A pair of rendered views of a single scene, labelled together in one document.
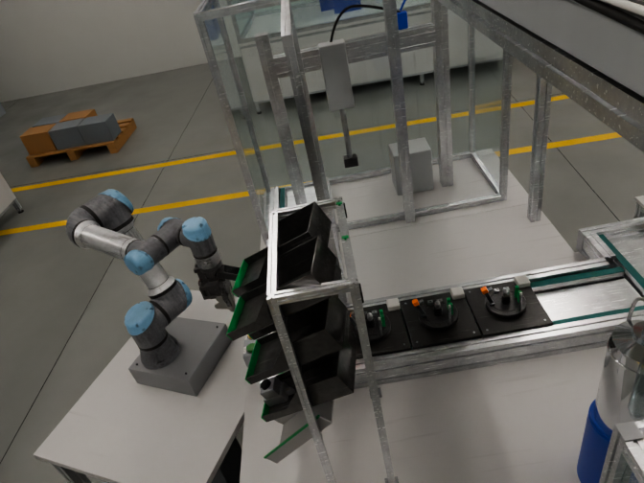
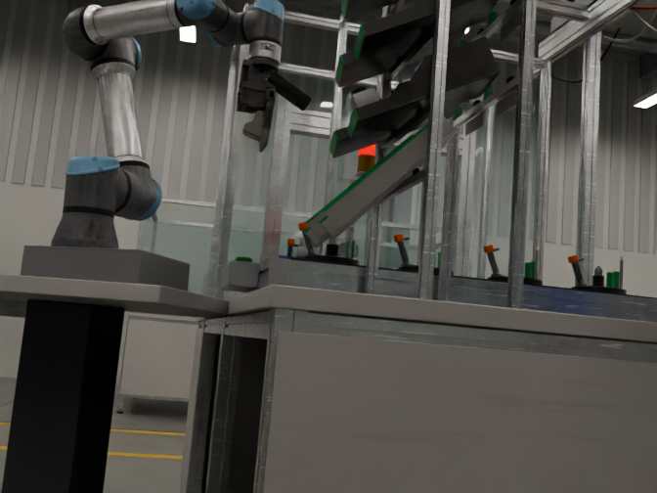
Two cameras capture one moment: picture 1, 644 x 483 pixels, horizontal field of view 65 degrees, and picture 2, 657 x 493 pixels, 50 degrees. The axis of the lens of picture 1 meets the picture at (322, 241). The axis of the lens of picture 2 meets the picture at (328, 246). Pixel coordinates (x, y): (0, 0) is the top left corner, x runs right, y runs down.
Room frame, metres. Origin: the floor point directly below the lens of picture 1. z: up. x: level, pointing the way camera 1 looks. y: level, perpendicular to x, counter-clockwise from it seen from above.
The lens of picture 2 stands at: (-0.33, 0.64, 0.79)
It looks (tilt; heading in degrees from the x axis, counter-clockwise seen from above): 8 degrees up; 343
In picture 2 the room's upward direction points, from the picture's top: 5 degrees clockwise
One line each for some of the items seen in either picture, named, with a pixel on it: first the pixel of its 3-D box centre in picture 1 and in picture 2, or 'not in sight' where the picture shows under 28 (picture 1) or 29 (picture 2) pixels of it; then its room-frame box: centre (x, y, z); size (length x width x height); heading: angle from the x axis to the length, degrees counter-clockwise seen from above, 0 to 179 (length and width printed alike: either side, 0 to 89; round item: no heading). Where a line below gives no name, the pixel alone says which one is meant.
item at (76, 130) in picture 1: (79, 132); not in sight; (6.66, 2.82, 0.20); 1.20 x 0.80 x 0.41; 82
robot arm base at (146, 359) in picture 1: (156, 345); (86, 231); (1.43, 0.71, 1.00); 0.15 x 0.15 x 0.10
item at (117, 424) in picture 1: (181, 374); (98, 298); (1.41, 0.66, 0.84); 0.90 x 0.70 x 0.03; 152
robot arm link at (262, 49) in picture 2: (207, 258); (265, 55); (1.28, 0.36, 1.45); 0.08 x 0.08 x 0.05
